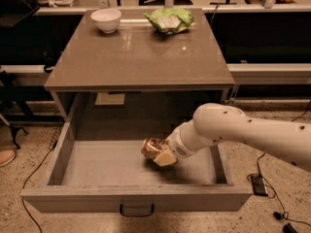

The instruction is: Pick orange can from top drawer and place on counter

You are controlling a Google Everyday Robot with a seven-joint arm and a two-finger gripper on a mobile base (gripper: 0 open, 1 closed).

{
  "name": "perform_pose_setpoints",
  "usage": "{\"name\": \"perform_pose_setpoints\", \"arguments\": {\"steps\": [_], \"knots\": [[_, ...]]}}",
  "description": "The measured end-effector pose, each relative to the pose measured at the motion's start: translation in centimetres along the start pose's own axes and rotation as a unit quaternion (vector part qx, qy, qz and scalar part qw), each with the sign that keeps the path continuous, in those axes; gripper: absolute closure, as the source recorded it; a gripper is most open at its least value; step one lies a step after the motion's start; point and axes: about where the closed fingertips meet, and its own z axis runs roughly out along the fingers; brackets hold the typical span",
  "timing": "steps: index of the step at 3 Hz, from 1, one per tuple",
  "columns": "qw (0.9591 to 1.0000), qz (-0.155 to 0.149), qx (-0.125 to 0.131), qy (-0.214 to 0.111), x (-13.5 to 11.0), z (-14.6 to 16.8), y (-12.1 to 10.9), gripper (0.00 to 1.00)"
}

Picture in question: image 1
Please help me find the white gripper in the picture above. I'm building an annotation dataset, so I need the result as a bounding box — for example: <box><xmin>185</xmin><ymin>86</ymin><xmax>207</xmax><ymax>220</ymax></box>
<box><xmin>154</xmin><ymin>123</ymin><xmax>196</xmax><ymax>167</ymax></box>

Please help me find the crushed orange soda can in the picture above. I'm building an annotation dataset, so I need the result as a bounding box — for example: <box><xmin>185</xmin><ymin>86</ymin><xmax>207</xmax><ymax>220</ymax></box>
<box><xmin>141</xmin><ymin>138</ymin><xmax>168</xmax><ymax>161</ymax></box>

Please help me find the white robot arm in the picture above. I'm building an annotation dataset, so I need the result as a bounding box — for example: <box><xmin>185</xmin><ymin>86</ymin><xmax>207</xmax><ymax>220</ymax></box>
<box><xmin>154</xmin><ymin>103</ymin><xmax>311</xmax><ymax>172</ymax></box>

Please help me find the open grey top drawer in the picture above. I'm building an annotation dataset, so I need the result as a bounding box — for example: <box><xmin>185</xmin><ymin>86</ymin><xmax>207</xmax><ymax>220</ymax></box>
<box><xmin>20</xmin><ymin>118</ymin><xmax>254</xmax><ymax>214</ymax></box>

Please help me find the grey cabinet with glossy top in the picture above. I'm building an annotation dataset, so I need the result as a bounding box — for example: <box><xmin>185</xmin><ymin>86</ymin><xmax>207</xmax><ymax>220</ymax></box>
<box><xmin>45</xmin><ymin>8</ymin><xmax>234</xmax><ymax>140</ymax></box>

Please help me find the black power adapter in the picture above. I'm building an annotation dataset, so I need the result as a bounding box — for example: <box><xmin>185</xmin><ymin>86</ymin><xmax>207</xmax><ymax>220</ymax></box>
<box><xmin>251</xmin><ymin>175</ymin><xmax>268</xmax><ymax>196</ymax></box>

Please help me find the green chip bag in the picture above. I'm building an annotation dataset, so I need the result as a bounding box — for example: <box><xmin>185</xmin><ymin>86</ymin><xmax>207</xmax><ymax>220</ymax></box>
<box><xmin>144</xmin><ymin>8</ymin><xmax>194</xmax><ymax>35</ymax></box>

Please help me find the white ceramic bowl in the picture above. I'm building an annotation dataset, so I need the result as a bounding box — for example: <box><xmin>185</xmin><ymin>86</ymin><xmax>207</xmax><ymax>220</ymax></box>
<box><xmin>90</xmin><ymin>8</ymin><xmax>121</xmax><ymax>33</ymax></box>

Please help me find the tan shoe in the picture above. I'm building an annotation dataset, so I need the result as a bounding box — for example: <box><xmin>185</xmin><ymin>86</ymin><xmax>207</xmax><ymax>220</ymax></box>
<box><xmin>0</xmin><ymin>150</ymin><xmax>16</xmax><ymax>167</ymax></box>

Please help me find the black chair base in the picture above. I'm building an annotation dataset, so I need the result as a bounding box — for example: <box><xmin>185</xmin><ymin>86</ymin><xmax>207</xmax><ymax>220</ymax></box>
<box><xmin>0</xmin><ymin>70</ymin><xmax>35</xmax><ymax>150</ymax></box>

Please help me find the black drawer handle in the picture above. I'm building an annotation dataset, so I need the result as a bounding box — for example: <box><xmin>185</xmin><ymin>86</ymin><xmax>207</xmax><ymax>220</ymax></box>
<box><xmin>119</xmin><ymin>204</ymin><xmax>155</xmax><ymax>217</ymax></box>

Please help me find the black cable on left floor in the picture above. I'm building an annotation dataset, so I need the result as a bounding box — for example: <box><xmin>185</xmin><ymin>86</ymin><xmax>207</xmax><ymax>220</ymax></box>
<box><xmin>20</xmin><ymin>139</ymin><xmax>59</xmax><ymax>233</ymax></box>

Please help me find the black cable on floor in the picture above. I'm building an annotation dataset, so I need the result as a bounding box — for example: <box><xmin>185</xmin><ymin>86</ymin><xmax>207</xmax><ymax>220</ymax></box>
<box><xmin>20</xmin><ymin>139</ymin><xmax>59</xmax><ymax>233</ymax></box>
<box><xmin>247</xmin><ymin>100</ymin><xmax>311</xmax><ymax>233</ymax></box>

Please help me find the black cable on right floor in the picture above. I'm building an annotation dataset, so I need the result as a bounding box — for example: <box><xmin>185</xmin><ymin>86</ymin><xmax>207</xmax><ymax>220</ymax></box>
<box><xmin>247</xmin><ymin>100</ymin><xmax>311</xmax><ymax>233</ymax></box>

